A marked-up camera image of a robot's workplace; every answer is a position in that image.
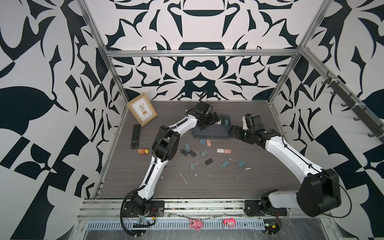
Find dark grey storage tray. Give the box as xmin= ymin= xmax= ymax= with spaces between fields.
xmin=193 ymin=115 xmax=232 ymax=140

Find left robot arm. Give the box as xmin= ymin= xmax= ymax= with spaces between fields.
xmin=128 ymin=101 xmax=219 ymax=215

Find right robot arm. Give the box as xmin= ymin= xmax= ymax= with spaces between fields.
xmin=229 ymin=114 xmax=342 ymax=217

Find grey-blue eraser centre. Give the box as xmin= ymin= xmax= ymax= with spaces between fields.
xmin=201 ymin=150 xmax=208 ymax=157

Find black eraser right pair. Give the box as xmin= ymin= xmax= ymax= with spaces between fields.
xmin=189 ymin=150 xmax=197 ymax=158

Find black eraser pair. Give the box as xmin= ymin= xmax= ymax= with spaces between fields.
xmin=180 ymin=149 xmax=189 ymax=156
xmin=189 ymin=150 xmax=197 ymax=158

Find black eraser left pair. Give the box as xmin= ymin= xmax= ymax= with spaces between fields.
xmin=180 ymin=149 xmax=189 ymax=156

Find black eraser lower centre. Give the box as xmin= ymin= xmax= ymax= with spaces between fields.
xmin=205 ymin=158 xmax=214 ymax=166

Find black remote control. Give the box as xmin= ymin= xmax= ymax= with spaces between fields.
xmin=131 ymin=124 xmax=141 ymax=149

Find red yellow toy fish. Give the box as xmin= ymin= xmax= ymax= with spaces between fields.
xmin=137 ymin=149 xmax=150 ymax=156

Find pink toy right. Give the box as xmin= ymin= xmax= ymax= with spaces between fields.
xmin=222 ymin=218 xmax=236 ymax=229

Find pink toy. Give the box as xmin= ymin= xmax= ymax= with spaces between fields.
xmin=189 ymin=219 xmax=204 ymax=231
xmin=222 ymin=218 xmax=236 ymax=229

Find small circuit board right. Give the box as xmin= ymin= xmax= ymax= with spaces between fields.
xmin=263 ymin=222 xmax=281 ymax=236

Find small circuit board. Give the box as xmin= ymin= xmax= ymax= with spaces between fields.
xmin=133 ymin=217 xmax=156 ymax=229
xmin=263 ymin=222 xmax=281 ymax=236

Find pink toy left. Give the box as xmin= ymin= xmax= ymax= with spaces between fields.
xmin=189 ymin=219 xmax=204 ymax=231

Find small circuit board left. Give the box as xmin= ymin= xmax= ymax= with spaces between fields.
xmin=133 ymin=217 xmax=156 ymax=229

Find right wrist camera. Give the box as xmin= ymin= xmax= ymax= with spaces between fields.
xmin=242 ymin=114 xmax=254 ymax=130

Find wooden picture frame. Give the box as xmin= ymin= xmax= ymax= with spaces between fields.
xmin=127 ymin=93 xmax=158 ymax=127

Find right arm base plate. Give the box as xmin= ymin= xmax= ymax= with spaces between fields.
xmin=244 ymin=199 xmax=288 ymax=217

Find white slotted cable duct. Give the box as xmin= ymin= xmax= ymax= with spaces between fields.
xmin=87 ymin=218 xmax=265 ymax=231

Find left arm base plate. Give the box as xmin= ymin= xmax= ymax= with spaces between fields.
xmin=122 ymin=201 xmax=165 ymax=218

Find black wall hook rail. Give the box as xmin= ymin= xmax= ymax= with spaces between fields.
xmin=322 ymin=71 xmax=384 ymax=144

